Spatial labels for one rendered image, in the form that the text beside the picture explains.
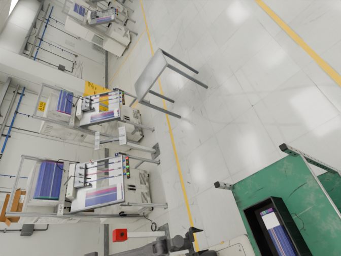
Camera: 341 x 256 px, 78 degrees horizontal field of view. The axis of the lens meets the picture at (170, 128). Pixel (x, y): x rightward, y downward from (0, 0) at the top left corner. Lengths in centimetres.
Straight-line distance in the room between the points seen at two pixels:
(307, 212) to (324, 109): 129
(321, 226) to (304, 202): 11
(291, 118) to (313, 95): 28
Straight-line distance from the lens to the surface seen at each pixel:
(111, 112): 382
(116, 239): 292
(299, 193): 121
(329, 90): 237
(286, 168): 124
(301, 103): 240
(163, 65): 282
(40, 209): 329
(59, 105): 398
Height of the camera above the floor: 209
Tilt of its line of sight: 35 degrees down
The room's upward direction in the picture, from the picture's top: 71 degrees counter-clockwise
